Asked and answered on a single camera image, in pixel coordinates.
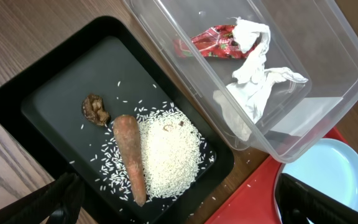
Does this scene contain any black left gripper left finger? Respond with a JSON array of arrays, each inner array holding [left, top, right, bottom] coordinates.
[[0, 173, 85, 224]]

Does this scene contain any brown mushroom piece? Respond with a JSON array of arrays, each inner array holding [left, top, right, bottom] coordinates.
[[81, 93, 111, 126]]

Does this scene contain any red serving tray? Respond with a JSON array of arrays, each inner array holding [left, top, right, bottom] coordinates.
[[207, 128, 348, 223]]

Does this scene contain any red ketchup packet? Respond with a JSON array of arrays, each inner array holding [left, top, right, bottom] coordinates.
[[172, 24, 257, 60]]

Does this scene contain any orange carrot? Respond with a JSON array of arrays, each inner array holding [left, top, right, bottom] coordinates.
[[113, 114, 147, 207]]

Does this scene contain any white napkin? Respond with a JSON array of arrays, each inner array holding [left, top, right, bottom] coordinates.
[[213, 17, 309, 142]]

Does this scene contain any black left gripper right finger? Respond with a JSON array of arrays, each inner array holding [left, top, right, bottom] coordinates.
[[275, 173, 358, 224]]

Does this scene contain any light blue plate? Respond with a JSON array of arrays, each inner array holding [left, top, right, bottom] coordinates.
[[278, 138, 358, 212]]

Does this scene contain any clear plastic bin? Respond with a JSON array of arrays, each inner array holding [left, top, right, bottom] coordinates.
[[126, 0, 358, 163]]

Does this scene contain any black waste tray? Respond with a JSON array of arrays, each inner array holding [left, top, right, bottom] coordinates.
[[0, 16, 234, 223]]

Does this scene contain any white rice pile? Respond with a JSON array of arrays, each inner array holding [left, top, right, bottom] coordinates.
[[68, 80, 216, 218]]

